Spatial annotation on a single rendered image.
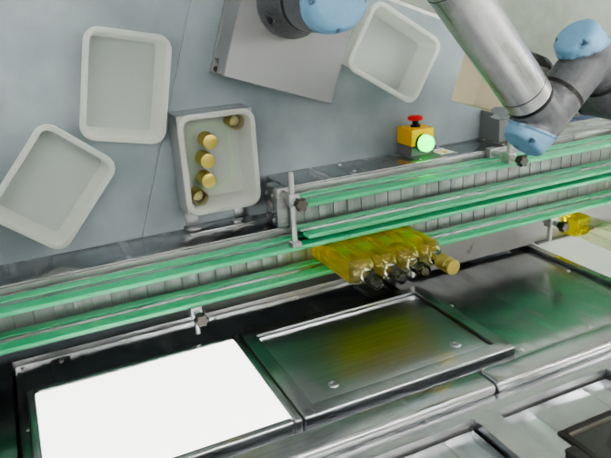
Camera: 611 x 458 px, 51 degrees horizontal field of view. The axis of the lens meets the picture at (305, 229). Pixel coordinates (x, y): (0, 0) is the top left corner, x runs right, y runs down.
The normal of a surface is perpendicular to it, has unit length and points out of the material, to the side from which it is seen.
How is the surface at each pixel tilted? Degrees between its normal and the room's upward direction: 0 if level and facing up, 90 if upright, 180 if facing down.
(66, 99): 0
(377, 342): 90
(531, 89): 16
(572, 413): 90
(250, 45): 1
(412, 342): 90
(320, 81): 1
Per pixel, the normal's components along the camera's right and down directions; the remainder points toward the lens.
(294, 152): 0.43, 0.29
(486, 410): -0.05, -0.94
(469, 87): -0.87, -0.12
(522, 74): 0.29, 0.52
